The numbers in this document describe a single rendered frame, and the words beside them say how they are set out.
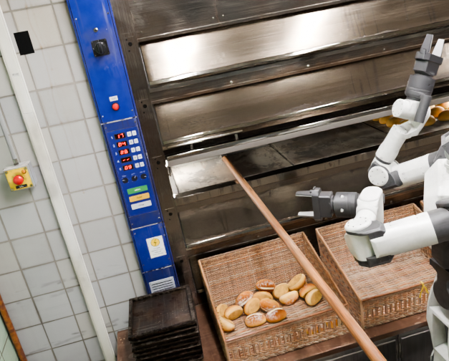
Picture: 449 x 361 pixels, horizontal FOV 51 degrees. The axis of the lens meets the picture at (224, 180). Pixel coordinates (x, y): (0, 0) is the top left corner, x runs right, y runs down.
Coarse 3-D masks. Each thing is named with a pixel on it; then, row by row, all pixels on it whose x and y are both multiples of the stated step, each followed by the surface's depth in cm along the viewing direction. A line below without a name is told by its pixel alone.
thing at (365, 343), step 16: (224, 160) 247; (240, 176) 220; (272, 224) 173; (288, 240) 160; (304, 256) 149; (320, 288) 133; (336, 304) 125; (352, 320) 118; (352, 336) 116; (368, 352) 108
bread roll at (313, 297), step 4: (308, 292) 222; (312, 292) 220; (316, 292) 221; (308, 296) 219; (312, 296) 219; (316, 296) 220; (320, 296) 222; (308, 300) 218; (312, 300) 218; (316, 300) 220; (308, 304) 219; (312, 304) 218
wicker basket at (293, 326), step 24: (216, 264) 227; (240, 264) 229; (264, 264) 232; (288, 264) 234; (312, 264) 230; (216, 288) 229; (240, 288) 231; (336, 288) 204; (216, 312) 200; (264, 312) 222; (288, 312) 219; (312, 312) 217; (240, 336) 189; (264, 336) 191; (288, 336) 195; (312, 336) 198; (336, 336) 200; (240, 360) 193
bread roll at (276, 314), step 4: (276, 308) 215; (280, 308) 215; (268, 312) 215; (272, 312) 213; (276, 312) 213; (280, 312) 213; (284, 312) 214; (268, 316) 214; (272, 316) 213; (276, 316) 213; (280, 316) 213; (284, 316) 214; (268, 320) 214; (272, 320) 213; (276, 320) 213; (280, 320) 213
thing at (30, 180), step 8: (8, 168) 190; (16, 168) 190; (24, 168) 190; (32, 168) 197; (8, 176) 190; (24, 176) 191; (32, 176) 194; (8, 184) 191; (24, 184) 192; (32, 184) 193
